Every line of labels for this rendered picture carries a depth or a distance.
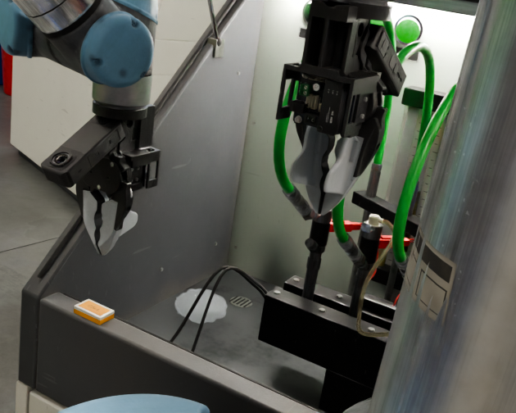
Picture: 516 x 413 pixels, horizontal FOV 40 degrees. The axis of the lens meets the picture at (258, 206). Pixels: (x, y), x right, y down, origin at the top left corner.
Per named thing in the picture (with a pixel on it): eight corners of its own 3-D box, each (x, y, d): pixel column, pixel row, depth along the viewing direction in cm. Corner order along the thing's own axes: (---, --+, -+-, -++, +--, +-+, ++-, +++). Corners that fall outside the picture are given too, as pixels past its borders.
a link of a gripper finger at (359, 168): (324, 169, 71) (340, 83, 69) (332, 165, 73) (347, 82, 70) (368, 182, 69) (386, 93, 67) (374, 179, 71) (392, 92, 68)
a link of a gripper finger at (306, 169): (272, 215, 71) (286, 124, 68) (299, 201, 76) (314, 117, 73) (299, 224, 70) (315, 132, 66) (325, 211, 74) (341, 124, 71)
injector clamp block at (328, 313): (251, 378, 115) (264, 292, 110) (280, 353, 123) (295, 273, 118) (458, 473, 100) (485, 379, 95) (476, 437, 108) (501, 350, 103)
